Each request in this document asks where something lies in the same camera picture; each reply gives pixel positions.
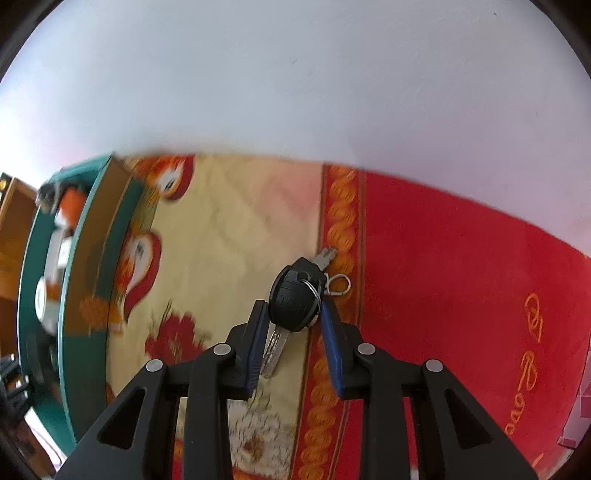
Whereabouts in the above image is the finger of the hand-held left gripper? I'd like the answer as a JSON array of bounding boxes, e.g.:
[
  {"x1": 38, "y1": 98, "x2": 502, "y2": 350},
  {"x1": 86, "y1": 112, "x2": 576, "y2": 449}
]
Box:
[{"x1": 0, "y1": 355, "x2": 31, "y2": 416}]

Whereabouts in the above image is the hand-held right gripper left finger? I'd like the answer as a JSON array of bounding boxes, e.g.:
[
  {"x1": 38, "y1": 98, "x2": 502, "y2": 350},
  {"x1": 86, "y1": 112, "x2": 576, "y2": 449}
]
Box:
[{"x1": 55, "y1": 300, "x2": 269, "y2": 480}]

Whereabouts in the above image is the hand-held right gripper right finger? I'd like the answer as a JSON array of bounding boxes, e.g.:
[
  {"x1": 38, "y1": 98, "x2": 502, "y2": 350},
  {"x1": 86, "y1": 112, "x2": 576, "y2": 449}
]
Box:
[{"x1": 321, "y1": 302, "x2": 539, "y2": 480}]

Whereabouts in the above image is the teal cardboard box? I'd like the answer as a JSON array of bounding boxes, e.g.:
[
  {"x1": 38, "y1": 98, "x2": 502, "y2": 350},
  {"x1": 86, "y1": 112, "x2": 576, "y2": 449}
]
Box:
[{"x1": 17, "y1": 154, "x2": 160, "y2": 455}]

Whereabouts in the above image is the black key bunch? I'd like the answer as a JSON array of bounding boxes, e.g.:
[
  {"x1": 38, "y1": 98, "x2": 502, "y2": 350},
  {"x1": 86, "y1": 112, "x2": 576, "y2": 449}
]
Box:
[{"x1": 259, "y1": 247, "x2": 352, "y2": 380}]

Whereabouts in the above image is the white plastic cup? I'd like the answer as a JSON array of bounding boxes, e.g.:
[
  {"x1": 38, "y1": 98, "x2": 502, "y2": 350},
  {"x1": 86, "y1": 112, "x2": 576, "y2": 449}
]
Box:
[{"x1": 36, "y1": 276, "x2": 62, "y2": 330}]

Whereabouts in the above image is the white charger plug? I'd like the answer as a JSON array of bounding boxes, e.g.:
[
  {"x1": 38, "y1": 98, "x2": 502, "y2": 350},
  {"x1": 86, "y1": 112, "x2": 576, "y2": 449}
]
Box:
[{"x1": 46, "y1": 228, "x2": 75, "y2": 271}]

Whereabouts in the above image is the orange case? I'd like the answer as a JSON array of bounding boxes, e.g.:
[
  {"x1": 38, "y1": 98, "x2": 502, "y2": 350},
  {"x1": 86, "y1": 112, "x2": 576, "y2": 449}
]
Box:
[{"x1": 54, "y1": 189, "x2": 86, "y2": 229}]

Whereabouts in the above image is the grey black toy figure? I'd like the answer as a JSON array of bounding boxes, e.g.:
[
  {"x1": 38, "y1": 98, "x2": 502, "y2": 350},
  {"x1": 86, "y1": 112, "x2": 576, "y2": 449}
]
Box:
[{"x1": 37, "y1": 182, "x2": 63, "y2": 210}]

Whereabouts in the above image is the wooden shelf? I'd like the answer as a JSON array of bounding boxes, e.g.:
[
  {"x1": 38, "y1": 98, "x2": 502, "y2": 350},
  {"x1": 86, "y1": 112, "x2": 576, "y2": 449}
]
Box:
[{"x1": 0, "y1": 173, "x2": 40, "y2": 361}]

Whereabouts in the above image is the red printed blanket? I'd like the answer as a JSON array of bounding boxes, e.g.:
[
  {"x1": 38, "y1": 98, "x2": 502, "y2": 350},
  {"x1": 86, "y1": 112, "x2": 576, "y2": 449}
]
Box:
[{"x1": 78, "y1": 154, "x2": 591, "y2": 480}]

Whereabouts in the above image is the pink patterned panel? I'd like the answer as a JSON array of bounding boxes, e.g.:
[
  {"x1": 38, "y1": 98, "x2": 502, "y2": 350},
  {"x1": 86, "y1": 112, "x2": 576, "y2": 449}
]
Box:
[{"x1": 556, "y1": 369, "x2": 591, "y2": 450}]

